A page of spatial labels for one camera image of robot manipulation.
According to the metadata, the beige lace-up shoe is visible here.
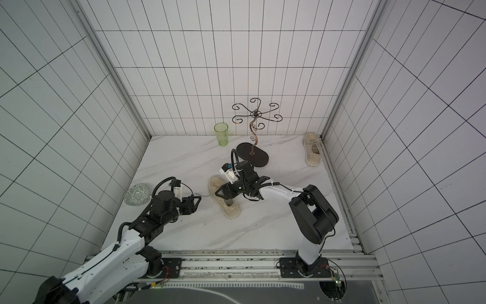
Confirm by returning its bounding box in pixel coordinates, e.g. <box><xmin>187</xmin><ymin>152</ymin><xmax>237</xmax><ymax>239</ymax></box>
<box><xmin>208</xmin><ymin>175</ymin><xmax>240</xmax><ymax>219</ymax></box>

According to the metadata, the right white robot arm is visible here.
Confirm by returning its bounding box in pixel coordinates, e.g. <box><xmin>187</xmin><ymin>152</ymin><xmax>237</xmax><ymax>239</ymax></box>
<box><xmin>208</xmin><ymin>149</ymin><xmax>348</xmax><ymax>301</ymax></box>

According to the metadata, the metal jewelry stand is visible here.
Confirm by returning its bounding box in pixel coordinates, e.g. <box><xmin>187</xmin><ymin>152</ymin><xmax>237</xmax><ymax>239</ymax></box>
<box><xmin>232</xmin><ymin>98</ymin><xmax>283</xmax><ymax>167</ymax></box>

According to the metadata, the patterned ceramic bowl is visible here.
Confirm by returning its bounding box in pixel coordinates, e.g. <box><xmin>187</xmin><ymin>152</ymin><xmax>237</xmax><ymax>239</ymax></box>
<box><xmin>124</xmin><ymin>184</ymin><xmax>151</xmax><ymax>206</ymax></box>

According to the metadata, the green plastic cup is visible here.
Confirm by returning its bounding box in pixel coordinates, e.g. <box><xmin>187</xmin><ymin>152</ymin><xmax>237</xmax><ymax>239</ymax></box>
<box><xmin>214</xmin><ymin>122</ymin><xmax>229</xmax><ymax>146</ymax></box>

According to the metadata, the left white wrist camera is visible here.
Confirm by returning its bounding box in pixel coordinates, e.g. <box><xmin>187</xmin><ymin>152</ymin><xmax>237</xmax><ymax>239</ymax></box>
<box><xmin>170</xmin><ymin>179</ymin><xmax>182</xmax><ymax>201</ymax></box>

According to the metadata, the aluminium mounting rail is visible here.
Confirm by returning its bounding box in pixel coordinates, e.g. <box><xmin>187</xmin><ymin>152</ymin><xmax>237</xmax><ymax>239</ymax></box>
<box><xmin>161</xmin><ymin>236</ymin><xmax>384</xmax><ymax>283</ymax></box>

